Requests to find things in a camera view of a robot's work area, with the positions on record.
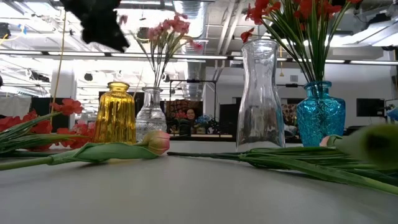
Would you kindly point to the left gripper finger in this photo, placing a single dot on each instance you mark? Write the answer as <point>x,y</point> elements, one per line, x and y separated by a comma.
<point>105,35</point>

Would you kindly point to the pink artificial flower bunch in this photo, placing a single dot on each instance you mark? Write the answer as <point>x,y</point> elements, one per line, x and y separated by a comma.
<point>178,26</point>
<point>42,127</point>

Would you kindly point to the green stems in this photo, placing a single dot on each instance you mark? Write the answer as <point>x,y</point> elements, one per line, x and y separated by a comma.
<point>280,161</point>

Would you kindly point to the yellow ribbed glass vase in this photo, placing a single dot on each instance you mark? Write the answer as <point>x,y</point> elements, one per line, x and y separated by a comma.
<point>115,118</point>

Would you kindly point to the small clear cut-glass vase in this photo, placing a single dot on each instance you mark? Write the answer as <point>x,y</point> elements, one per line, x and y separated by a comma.
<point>150,118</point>

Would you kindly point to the distant blue flowers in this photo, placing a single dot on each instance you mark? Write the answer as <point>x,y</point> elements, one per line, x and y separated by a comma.
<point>203,119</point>

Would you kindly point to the blue textured glass vase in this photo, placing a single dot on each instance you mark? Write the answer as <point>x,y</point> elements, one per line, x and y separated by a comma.
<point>320,118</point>

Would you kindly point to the black round ceiling lamp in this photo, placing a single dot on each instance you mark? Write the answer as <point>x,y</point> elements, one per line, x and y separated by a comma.
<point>88,76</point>

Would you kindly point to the black partition panel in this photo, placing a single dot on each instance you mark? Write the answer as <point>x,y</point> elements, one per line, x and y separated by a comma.
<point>43,105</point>

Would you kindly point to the long ceiling light strip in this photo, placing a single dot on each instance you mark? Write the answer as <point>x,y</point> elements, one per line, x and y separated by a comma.
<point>199,57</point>

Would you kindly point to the dark patterned cloth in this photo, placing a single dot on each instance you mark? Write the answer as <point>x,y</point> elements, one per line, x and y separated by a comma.
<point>177,105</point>

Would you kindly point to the person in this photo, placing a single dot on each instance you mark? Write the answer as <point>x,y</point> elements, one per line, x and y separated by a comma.
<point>190,114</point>

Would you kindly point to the black chair back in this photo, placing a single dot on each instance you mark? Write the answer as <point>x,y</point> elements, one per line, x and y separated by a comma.
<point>185,127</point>

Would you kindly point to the wooden desk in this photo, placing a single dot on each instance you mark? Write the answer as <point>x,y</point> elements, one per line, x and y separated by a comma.
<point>214,136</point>

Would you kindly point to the black cabinet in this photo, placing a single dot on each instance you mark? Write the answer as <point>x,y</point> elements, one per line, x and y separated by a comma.
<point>229,118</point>

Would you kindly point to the tall clear glass carafe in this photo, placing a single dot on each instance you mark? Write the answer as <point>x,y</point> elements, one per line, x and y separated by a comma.
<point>261,93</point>

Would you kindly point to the silver ceiling air duct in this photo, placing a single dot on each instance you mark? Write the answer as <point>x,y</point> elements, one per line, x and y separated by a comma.
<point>191,9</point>

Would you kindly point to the black wall monitor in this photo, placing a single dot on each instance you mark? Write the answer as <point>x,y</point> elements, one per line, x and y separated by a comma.
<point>370,107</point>

